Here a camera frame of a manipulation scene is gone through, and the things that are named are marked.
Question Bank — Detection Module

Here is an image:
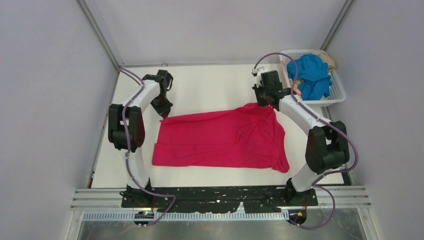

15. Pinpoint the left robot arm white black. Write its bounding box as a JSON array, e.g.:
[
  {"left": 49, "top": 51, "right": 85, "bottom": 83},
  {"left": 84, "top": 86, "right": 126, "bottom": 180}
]
[{"left": 107, "top": 68, "right": 176, "bottom": 207}]

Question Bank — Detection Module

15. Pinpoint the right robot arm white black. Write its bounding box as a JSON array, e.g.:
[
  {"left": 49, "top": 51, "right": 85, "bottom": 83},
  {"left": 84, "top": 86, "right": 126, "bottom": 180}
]
[{"left": 252, "top": 67, "right": 350, "bottom": 205}]

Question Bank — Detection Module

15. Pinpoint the salmon pink t shirt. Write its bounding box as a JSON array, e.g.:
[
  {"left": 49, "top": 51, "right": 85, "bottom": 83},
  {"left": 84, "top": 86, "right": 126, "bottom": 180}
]
[{"left": 293, "top": 87, "right": 302, "bottom": 97}]

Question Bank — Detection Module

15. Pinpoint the blue t shirt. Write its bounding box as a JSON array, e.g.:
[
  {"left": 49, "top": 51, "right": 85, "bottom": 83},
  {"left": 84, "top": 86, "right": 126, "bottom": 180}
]
[{"left": 287, "top": 54, "right": 332, "bottom": 101}]

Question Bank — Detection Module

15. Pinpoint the beige t shirt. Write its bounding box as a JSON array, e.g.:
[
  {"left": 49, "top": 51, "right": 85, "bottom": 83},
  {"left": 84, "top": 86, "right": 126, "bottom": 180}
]
[{"left": 279, "top": 49, "right": 336, "bottom": 87}]

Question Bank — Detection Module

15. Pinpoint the white plastic basket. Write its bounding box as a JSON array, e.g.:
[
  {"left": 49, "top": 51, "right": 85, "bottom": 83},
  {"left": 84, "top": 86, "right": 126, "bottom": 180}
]
[{"left": 279, "top": 49, "right": 346, "bottom": 107}]

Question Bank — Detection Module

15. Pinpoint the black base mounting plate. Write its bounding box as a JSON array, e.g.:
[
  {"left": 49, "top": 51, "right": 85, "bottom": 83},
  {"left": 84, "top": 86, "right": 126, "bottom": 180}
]
[{"left": 119, "top": 185, "right": 318, "bottom": 214}]

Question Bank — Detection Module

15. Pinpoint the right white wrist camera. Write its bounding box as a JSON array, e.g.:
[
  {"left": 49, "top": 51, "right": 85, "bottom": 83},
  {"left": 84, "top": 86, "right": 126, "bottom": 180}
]
[{"left": 251, "top": 66, "right": 269, "bottom": 77}]

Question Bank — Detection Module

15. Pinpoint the aluminium frame rail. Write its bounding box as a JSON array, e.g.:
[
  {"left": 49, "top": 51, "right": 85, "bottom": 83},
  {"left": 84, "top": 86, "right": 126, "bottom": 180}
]
[{"left": 70, "top": 185, "right": 372, "bottom": 211}]

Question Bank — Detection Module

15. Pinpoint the white slotted cable duct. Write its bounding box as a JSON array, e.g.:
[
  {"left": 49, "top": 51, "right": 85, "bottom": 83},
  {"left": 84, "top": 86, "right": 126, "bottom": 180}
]
[{"left": 82, "top": 210, "right": 289, "bottom": 222}]

